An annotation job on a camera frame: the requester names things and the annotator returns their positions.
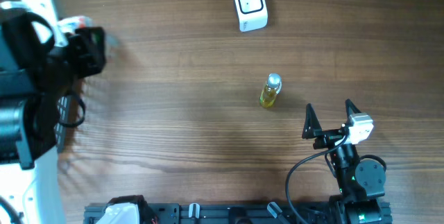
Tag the yellow liquid bottle silver cap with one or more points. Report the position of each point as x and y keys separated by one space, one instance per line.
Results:
x=271 y=89

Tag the grey plastic mesh basket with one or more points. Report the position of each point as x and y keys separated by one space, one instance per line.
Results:
x=60 y=131

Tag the red white snack packet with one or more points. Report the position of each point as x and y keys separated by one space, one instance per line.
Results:
x=71 y=24

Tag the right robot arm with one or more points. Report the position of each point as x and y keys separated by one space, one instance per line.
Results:
x=360 y=178

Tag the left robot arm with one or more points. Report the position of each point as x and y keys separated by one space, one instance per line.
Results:
x=42 y=56

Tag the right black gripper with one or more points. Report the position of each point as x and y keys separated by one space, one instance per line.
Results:
x=313 y=129

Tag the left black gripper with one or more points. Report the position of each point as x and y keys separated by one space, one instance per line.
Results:
x=82 y=50

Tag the white barcode scanner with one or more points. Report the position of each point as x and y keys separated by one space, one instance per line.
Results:
x=252 y=14

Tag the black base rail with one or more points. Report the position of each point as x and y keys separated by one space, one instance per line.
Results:
x=314 y=212

